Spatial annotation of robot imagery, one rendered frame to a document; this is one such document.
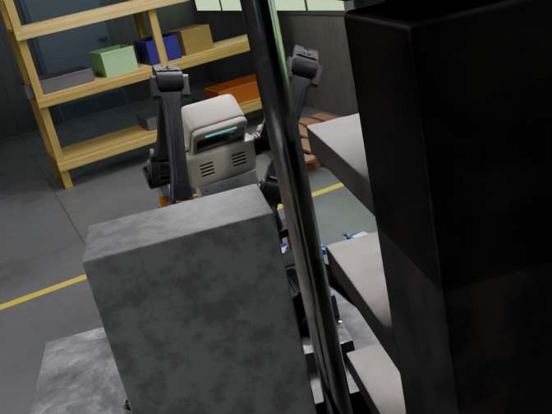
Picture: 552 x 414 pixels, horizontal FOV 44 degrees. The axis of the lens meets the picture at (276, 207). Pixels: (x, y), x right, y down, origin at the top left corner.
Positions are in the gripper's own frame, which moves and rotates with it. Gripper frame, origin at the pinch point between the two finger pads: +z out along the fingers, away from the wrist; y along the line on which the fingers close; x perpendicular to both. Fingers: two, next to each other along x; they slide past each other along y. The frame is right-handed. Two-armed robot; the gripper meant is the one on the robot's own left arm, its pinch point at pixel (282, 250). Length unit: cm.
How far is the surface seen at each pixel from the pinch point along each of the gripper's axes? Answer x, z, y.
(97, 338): 0, 5, -65
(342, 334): -45.1, 1.5, 5.5
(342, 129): -80, -72, 13
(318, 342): -74, -26, -3
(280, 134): -68, -70, 4
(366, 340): -42.7, 8.8, 11.4
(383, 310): -101, -51, 8
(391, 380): -90, -24, 7
